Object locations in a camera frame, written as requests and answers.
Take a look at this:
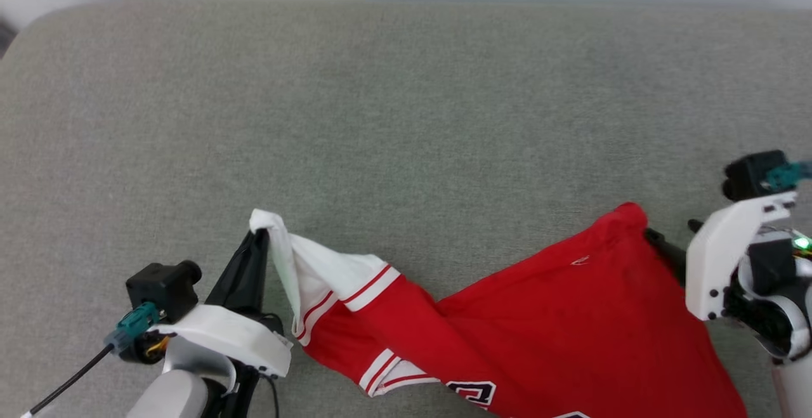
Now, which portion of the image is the white right camera bracket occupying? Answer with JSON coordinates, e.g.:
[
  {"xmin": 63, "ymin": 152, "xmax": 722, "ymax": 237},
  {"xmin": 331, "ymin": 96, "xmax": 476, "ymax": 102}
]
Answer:
[{"xmin": 685, "ymin": 191, "xmax": 798, "ymax": 322}]

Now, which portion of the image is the teal left camera connector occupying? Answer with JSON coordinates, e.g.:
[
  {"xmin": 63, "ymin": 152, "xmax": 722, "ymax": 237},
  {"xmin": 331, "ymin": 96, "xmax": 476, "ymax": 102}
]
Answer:
[{"xmin": 105, "ymin": 302, "xmax": 160, "ymax": 350}]

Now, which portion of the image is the teal camera connector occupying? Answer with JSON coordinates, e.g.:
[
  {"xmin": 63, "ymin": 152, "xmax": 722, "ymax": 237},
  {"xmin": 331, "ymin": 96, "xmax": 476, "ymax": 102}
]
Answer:
[
  {"xmin": 763, "ymin": 161, "xmax": 812, "ymax": 192},
  {"xmin": 105, "ymin": 302, "xmax": 160, "ymax": 350}
]

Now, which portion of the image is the white camera bracket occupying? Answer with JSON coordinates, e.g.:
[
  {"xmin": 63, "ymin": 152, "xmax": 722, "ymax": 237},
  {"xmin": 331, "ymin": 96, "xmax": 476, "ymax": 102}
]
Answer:
[
  {"xmin": 149, "ymin": 304, "xmax": 292, "ymax": 379},
  {"xmin": 685, "ymin": 191, "xmax": 798, "ymax": 322}
]

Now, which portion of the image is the black left camera cable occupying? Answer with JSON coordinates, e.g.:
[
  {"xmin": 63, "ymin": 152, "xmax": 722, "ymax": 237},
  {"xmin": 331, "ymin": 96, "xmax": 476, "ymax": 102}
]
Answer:
[{"xmin": 22, "ymin": 342, "xmax": 115, "ymax": 418}]

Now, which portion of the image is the teal right camera connector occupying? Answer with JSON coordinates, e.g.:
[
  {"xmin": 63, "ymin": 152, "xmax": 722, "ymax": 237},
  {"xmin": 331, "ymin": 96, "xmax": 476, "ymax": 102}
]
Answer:
[{"xmin": 763, "ymin": 161, "xmax": 812, "ymax": 192}]

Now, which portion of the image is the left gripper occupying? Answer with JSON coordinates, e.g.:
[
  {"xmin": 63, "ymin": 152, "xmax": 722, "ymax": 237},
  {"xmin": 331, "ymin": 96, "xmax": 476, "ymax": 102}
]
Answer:
[{"xmin": 119, "ymin": 228, "xmax": 272, "ymax": 418}]

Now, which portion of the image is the white left camera bracket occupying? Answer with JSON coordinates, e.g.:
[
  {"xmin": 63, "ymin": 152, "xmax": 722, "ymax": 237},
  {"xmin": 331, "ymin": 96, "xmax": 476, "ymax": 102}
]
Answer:
[{"xmin": 149, "ymin": 304, "xmax": 292, "ymax": 379}]

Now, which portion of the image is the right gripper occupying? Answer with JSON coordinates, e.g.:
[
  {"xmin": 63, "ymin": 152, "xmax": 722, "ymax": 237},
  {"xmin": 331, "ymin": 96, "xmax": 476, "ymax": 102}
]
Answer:
[{"xmin": 644, "ymin": 218, "xmax": 812, "ymax": 363}]

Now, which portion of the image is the red basketball jersey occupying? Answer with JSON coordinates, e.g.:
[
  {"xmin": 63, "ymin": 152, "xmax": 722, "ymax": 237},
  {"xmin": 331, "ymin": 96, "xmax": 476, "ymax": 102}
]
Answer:
[{"xmin": 249, "ymin": 202, "xmax": 750, "ymax": 418}]

